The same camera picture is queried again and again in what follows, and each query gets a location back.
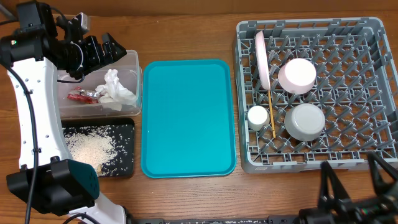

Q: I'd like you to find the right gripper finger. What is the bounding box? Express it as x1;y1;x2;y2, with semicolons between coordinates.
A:
366;151;398;195
318;161;351;208

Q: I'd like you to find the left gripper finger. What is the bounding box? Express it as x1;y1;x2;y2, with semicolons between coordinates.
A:
102;33;127;63
103;42;113;64

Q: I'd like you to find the white napkin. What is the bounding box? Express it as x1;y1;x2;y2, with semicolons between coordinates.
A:
95;69;138;111

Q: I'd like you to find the red foil snack wrapper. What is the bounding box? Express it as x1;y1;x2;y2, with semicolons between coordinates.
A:
67;86;101;104

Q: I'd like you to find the grey metal bowl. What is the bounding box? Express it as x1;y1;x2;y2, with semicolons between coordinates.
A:
284;103;326;141

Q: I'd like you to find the wooden chopstick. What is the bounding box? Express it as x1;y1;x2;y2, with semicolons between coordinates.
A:
267;90;276;138

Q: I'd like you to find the white paper cup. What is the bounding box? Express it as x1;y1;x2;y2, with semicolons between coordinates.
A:
247;106;270;131

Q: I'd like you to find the small pink saucer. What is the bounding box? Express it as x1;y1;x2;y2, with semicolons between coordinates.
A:
278;58;317;95

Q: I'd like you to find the large pink plate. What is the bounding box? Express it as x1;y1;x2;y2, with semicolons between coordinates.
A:
254;31;271;90

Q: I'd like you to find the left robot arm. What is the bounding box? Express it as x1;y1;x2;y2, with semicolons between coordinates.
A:
1;1;134;223

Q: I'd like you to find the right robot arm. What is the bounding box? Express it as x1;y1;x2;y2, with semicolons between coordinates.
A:
295;152;397;224

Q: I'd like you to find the grey dishwasher rack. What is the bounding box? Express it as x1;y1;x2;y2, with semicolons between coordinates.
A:
234;17;397;174

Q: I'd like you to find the clear plastic storage bin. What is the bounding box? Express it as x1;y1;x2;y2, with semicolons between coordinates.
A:
58;50;142;119

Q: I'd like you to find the black plastic tray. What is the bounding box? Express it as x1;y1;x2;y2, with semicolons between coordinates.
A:
60;117;136;177

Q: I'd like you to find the teal serving tray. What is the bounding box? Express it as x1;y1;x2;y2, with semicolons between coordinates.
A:
141;59;237;179

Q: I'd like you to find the spilled rice and food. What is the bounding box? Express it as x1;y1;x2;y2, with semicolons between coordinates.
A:
63;124;134;175

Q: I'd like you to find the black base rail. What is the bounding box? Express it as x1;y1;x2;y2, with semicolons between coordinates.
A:
134;215;297;224

